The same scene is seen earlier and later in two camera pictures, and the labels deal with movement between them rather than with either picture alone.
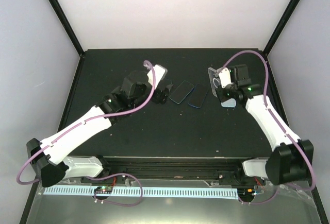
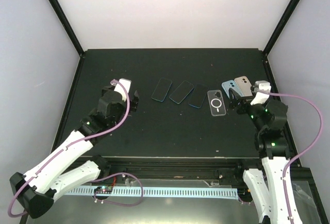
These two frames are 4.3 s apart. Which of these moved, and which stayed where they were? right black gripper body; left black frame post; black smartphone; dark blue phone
Moved: right black gripper body
Stayed: dark blue phone; black smartphone; left black frame post
